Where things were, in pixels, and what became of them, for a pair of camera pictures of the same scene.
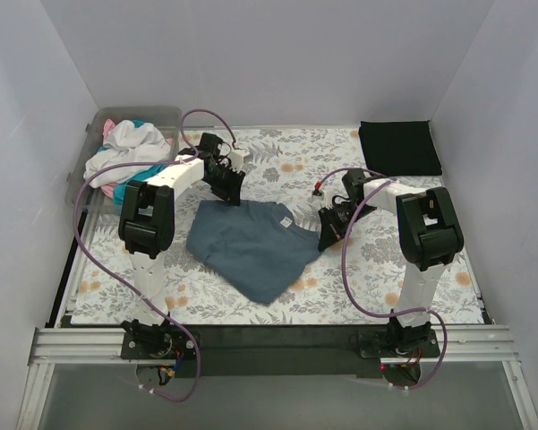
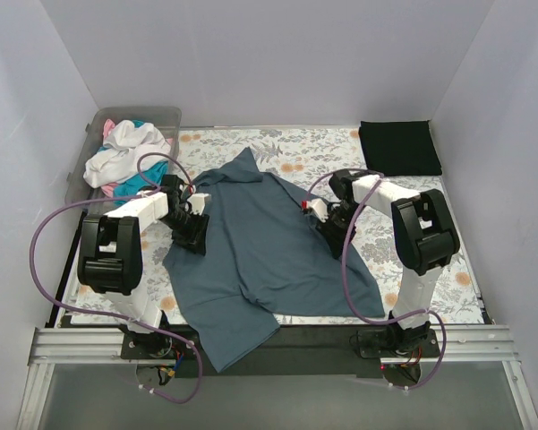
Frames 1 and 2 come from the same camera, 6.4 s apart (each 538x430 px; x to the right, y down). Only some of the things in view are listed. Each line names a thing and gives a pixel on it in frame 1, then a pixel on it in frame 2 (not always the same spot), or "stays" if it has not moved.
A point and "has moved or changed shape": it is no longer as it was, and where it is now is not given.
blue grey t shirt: [257, 248] has moved or changed shape
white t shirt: [126, 143] stays
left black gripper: [224, 177] to [192, 230]
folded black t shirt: [400, 148] stays
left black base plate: [177, 345] stays
